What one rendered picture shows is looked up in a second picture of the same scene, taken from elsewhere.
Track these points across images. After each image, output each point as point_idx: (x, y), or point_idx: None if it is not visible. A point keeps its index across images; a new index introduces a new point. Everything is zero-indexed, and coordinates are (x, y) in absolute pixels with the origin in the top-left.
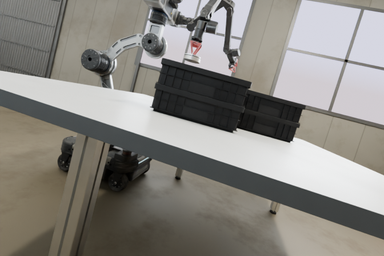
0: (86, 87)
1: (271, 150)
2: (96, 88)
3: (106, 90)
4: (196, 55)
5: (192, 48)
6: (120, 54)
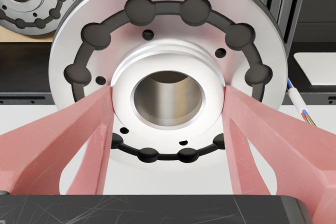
0: (224, 189)
1: None
2: (176, 188)
3: (162, 175)
4: (282, 45)
5: (258, 173)
6: None
